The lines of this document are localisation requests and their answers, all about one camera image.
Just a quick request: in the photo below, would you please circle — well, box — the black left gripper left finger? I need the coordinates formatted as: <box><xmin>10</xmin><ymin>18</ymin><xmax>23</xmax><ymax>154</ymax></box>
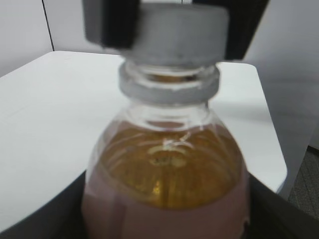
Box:
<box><xmin>0</xmin><ymin>172</ymin><xmax>87</xmax><ymax>239</ymax></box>

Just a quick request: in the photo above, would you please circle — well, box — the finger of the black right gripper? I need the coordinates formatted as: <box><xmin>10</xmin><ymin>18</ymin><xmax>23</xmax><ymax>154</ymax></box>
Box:
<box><xmin>83</xmin><ymin>0</ymin><xmax>141</xmax><ymax>50</ymax></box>
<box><xmin>193</xmin><ymin>0</ymin><xmax>269</xmax><ymax>60</ymax></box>

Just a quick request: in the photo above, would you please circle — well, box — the peach oolong tea bottle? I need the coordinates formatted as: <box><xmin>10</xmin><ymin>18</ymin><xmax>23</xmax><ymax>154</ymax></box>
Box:
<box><xmin>82</xmin><ymin>62</ymin><xmax>250</xmax><ymax>239</ymax></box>

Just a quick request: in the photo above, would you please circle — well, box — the white bottle cap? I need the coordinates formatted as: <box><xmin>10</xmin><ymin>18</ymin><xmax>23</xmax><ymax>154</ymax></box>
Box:
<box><xmin>120</xmin><ymin>3</ymin><xmax>229</xmax><ymax>68</ymax></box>

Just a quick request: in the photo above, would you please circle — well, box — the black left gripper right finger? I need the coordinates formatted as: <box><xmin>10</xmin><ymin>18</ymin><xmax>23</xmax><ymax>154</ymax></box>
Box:
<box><xmin>245</xmin><ymin>175</ymin><xmax>319</xmax><ymax>239</ymax></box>

